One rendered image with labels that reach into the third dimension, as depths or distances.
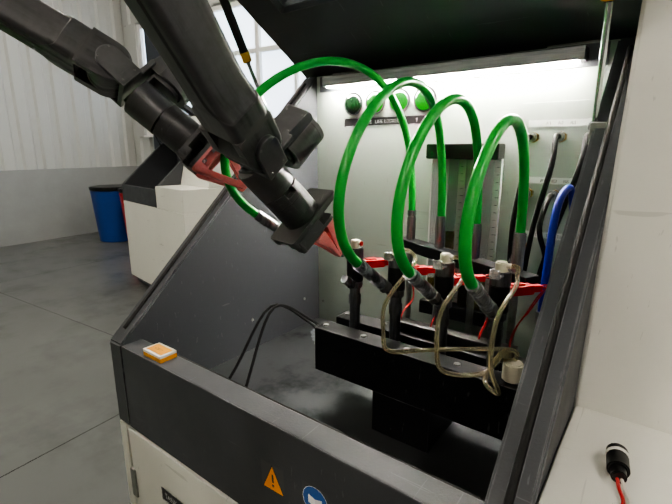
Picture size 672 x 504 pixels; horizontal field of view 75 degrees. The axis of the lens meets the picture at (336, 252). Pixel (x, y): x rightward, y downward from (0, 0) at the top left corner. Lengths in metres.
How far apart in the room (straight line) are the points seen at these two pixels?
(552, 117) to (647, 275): 0.38
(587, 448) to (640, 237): 0.24
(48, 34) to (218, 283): 0.50
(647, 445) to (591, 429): 0.05
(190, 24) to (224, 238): 0.56
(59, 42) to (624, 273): 0.76
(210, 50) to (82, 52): 0.30
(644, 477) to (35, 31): 0.86
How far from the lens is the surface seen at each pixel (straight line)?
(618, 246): 0.61
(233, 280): 0.96
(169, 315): 0.89
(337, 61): 0.79
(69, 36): 0.74
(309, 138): 0.61
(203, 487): 0.78
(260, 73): 6.09
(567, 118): 0.88
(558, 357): 0.51
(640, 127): 0.63
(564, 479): 0.50
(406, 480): 0.51
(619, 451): 0.53
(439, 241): 0.82
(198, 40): 0.44
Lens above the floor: 1.28
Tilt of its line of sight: 13 degrees down
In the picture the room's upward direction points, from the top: straight up
